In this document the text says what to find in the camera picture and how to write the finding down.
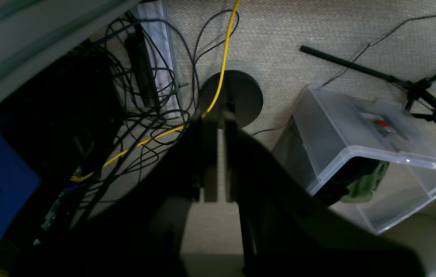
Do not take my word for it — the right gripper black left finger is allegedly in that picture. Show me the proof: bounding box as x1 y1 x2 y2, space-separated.
14 117 218 277

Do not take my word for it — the yellow cable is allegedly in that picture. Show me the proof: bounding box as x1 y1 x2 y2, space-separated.
70 0 241 183

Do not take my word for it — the black tripod stand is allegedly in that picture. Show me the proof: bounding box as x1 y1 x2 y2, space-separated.
299 45 436 123

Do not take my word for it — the black power strip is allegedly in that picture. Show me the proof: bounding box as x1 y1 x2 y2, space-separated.
125 29 161 112

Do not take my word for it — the clear plastic storage bin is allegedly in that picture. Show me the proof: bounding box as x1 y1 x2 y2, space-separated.
273 85 436 235

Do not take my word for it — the round dark table base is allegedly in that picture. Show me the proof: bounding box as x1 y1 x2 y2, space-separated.
197 70 264 128

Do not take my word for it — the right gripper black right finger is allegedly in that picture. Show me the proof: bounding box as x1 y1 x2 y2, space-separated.
224 112 436 277

